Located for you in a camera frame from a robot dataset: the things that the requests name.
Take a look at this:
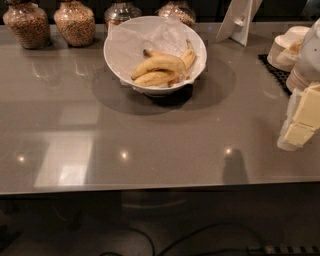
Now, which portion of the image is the stack of paper bowls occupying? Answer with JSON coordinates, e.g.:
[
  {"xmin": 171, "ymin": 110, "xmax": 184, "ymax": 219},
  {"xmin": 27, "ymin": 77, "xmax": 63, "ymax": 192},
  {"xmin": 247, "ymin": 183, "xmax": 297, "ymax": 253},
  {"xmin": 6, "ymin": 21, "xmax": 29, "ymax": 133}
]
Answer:
[{"xmin": 267, "ymin": 26, "xmax": 309, "ymax": 72}]

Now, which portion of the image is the yellow banana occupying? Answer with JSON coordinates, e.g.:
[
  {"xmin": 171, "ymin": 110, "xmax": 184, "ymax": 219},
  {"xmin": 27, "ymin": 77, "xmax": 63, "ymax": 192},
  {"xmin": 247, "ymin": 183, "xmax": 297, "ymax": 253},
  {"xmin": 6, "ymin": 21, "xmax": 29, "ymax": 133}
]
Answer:
[
  {"xmin": 134, "ymin": 70, "xmax": 179, "ymax": 87},
  {"xmin": 168, "ymin": 39, "xmax": 196, "ymax": 87},
  {"xmin": 131, "ymin": 50, "xmax": 189, "ymax": 80}
]

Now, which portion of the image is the black power strip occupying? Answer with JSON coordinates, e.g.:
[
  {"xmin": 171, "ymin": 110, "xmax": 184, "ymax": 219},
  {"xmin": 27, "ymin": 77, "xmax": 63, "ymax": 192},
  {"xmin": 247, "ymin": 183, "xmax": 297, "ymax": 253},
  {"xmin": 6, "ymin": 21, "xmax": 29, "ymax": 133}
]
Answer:
[{"xmin": 246, "ymin": 246, "xmax": 320, "ymax": 256}]

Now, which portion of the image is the white ceramic bowl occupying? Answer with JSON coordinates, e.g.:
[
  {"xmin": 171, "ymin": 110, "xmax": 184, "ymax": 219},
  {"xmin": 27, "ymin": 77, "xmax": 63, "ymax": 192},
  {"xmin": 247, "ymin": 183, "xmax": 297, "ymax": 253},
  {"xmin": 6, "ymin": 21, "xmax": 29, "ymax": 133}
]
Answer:
[{"xmin": 102, "ymin": 15, "xmax": 208, "ymax": 98}]

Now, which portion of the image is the bottom yellow banana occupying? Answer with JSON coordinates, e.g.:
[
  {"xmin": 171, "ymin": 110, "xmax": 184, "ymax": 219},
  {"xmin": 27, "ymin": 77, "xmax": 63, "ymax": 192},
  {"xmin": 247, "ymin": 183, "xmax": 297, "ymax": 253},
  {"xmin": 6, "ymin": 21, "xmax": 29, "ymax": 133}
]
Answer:
[{"xmin": 134, "ymin": 70, "xmax": 179, "ymax": 87}]

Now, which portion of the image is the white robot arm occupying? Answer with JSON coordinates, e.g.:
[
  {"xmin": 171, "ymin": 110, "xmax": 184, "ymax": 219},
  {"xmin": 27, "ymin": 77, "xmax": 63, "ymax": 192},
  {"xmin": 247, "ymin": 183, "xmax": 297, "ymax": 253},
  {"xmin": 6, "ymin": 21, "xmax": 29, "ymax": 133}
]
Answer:
[{"xmin": 277, "ymin": 19, "xmax": 320, "ymax": 151}]

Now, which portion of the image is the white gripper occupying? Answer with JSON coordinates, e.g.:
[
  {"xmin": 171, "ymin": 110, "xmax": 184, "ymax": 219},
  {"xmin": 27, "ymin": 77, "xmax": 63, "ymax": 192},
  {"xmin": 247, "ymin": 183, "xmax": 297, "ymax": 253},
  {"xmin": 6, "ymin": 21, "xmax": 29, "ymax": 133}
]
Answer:
[{"xmin": 277, "ymin": 83, "xmax": 320, "ymax": 151}]

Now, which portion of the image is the white paper bowl liner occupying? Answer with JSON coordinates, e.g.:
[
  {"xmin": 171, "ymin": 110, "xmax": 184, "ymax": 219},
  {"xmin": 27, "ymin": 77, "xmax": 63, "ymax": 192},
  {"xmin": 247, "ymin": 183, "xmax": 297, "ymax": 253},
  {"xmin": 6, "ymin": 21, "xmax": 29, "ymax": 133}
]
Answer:
[{"xmin": 106, "ymin": 17, "xmax": 206, "ymax": 90}]

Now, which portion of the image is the black rubber mat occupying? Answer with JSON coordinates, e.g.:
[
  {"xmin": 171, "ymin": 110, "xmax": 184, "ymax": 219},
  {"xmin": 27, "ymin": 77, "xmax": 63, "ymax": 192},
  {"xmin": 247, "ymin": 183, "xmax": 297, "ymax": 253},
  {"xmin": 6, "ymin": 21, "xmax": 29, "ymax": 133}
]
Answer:
[{"xmin": 258, "ymin": 54, "xmax": 291, "ymax": 96}]

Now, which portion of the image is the right yellow banana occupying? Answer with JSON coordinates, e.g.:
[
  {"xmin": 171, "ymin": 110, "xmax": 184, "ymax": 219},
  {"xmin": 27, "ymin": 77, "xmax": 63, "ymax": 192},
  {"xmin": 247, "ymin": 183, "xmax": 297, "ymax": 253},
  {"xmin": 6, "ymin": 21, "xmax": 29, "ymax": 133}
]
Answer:
[{"xmin": 168, "ymin": 39, "xmax": 196, "ymax": 87}]

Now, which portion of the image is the white standing sign holder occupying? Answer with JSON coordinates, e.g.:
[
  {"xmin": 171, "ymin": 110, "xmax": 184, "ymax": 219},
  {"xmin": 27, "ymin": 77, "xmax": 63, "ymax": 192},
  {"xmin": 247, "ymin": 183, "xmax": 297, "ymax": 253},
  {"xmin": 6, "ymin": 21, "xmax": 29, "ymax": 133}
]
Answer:
[{"xmin": 215, "ymin": 0, "xmax": 263, "ymax": 46}]

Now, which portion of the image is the left glass cereal jar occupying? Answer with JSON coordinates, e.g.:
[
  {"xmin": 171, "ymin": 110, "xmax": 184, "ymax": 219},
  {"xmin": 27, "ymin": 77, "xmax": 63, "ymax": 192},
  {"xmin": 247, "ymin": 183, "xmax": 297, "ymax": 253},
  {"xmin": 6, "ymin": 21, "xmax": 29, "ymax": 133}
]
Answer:
[{"xmin": 3, "ymin": 0, "xmax": 51, "ymax": 49}]

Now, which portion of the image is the top yellow banana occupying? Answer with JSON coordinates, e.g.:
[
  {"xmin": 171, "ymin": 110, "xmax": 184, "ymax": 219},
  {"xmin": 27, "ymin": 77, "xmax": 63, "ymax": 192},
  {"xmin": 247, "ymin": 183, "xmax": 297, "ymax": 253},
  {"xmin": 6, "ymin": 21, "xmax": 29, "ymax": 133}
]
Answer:
[{"xmin": 131, "ymin": 50, "xmax": 189, "ymax": 80}]

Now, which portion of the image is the black floor cable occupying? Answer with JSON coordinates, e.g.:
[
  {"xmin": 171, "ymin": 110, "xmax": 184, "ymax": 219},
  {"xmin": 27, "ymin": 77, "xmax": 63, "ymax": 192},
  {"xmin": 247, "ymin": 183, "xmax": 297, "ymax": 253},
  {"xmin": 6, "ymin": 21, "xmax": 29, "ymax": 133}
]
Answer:
[{"xmin": 99, "ymin": 222, "xmax": 264, "ymax": 256}]

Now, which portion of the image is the glass cereal jar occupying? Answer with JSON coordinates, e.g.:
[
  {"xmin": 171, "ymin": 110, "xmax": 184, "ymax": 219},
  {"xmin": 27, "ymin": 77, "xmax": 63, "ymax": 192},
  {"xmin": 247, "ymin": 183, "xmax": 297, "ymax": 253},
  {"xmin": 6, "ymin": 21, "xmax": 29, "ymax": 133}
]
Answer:
[
  {"xmin": 54, "ymin": 0, "xmax": 95, "ymax": 47},
  {"xmin": 156, "ymin": 0, "xmax": 196, "ymax": 27},
  {"xmin": 3, "ymin": 0, "xmax": 51, "ymax": 49},
  {"xmin": 104, "ymin": 0, "xmax": 142, "ymax": 25}
]

